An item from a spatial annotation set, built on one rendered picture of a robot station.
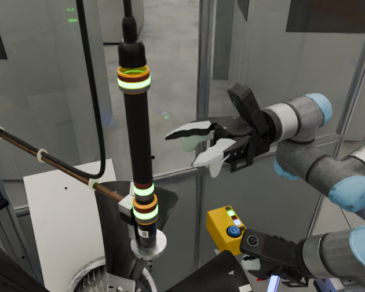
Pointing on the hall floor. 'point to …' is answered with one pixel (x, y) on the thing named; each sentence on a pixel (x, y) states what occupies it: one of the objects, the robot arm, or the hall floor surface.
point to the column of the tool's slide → (9, 228)
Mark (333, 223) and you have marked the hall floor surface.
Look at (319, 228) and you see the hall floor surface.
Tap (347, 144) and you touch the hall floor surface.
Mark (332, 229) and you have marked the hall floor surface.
